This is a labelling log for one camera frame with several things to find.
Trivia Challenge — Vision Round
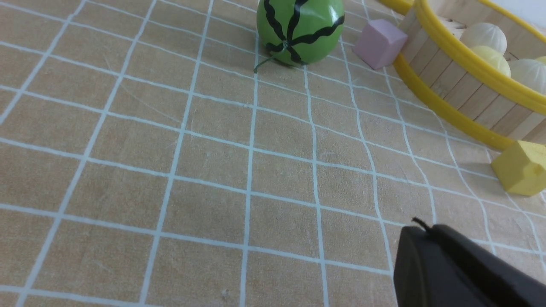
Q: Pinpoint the checkered orange tablecloth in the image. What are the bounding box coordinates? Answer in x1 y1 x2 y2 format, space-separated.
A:
0 0 545 307

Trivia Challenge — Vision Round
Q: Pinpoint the white bun front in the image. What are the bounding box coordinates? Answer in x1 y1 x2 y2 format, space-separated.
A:
508 59 546 95

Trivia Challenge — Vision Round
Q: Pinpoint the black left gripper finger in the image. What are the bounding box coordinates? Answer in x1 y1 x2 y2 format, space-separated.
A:
393 217 546 307

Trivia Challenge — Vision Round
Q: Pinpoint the yellow cube block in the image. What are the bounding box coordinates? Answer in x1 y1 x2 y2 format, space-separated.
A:
491 140 546 196

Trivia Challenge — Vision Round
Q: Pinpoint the green toy watermelon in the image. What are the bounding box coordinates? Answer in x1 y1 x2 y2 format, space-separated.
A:
254 0 345 72

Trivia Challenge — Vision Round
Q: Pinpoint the white bun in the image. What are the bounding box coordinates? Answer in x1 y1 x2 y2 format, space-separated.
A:
508 59 546 95
459 23 508 54

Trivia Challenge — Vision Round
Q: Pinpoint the purple cube block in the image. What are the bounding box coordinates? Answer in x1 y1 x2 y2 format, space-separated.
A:
352 19 408 70

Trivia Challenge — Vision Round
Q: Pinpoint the bamboo steamer tray yellow rim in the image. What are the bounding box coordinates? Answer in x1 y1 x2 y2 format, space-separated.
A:
393 0 546 151

